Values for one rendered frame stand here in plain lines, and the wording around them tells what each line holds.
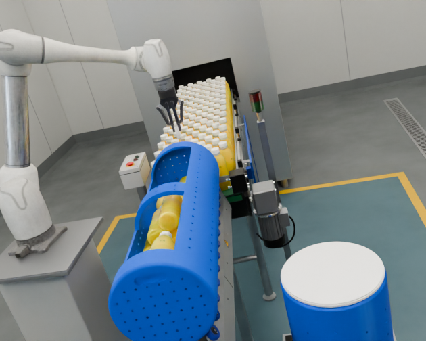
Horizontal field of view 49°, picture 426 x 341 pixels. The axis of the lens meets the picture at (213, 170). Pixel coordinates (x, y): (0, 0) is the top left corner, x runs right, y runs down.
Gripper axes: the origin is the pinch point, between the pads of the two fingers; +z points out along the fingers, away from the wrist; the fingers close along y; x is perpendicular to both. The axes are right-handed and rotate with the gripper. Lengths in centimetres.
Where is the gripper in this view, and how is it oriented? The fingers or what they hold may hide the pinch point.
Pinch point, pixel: (177, 131)
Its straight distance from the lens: 212.9
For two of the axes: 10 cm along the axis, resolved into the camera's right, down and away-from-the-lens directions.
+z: 2.3, 8.9, 4.0
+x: 0.2, -4.1, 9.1
